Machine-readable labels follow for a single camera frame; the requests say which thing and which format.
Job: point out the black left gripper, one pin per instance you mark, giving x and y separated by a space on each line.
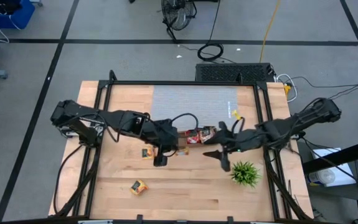
160 155

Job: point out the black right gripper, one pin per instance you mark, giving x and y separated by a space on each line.
228 143

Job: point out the beige tea packet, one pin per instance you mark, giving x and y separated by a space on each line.
204 138
210 130

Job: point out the red tea packet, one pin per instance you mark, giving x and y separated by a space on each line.
193 137

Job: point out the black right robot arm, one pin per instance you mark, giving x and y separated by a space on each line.
290 127

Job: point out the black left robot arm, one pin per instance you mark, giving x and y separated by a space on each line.
104 119

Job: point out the wooden tea organiser box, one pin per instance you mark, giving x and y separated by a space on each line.
182 137

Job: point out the green artificial plant white pot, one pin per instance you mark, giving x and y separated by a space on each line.
245 174

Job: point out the grey woven placemat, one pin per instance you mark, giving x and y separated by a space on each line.
194 102

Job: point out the black perforated computer case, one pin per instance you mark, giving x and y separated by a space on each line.
234 73

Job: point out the yellow power strip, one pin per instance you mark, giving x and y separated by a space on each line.
287 90

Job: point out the white box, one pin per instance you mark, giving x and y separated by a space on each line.
334 169

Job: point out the black floor fan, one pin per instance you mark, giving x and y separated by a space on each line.
178 12

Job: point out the blue plastic bin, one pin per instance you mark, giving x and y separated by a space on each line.
20 15

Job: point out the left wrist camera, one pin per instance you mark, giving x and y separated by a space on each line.
172 137

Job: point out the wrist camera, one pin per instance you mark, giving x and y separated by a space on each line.
245 141
172 137

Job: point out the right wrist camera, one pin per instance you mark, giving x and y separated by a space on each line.
245 141

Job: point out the black aluminium table frame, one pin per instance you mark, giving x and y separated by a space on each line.
181 83

